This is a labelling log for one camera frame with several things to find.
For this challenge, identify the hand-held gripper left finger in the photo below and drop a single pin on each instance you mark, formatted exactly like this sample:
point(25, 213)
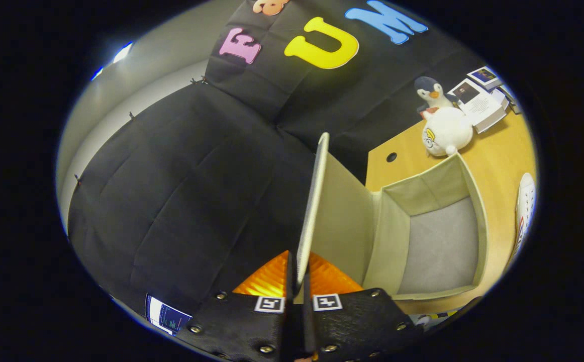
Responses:
point(290, 284)

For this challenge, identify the small ceiling light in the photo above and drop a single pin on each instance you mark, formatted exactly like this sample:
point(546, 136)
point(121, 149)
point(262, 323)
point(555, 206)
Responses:
point(97, 74)
point(122, 53)

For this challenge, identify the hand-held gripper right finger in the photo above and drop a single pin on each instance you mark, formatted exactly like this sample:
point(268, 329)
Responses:
point(306, 286)

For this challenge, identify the white canvas shoe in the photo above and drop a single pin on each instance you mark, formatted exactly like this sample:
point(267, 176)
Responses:
point(525, 201)

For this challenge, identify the penguin plush toy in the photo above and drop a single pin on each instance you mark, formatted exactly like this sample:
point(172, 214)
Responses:
point(430, 93)

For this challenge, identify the white plush toy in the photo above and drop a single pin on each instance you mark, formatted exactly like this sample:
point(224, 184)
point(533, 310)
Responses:
point(450, 130)

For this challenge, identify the blue cover book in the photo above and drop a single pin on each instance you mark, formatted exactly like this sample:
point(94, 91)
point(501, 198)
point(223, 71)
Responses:
point(484, 76)

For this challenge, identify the teal cover book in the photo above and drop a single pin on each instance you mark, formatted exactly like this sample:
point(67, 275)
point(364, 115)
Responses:
point(514, 103)

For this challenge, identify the computer screen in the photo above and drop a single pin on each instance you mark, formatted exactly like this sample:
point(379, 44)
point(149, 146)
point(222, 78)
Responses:
point(166, 317)

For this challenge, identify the black backdrop cloth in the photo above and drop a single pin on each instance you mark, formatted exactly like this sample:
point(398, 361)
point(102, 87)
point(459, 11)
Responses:
point(181, 201)

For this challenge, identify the beige fabric storage box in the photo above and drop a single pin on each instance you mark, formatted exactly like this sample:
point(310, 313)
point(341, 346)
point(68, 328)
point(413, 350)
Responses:
point(438, 241)

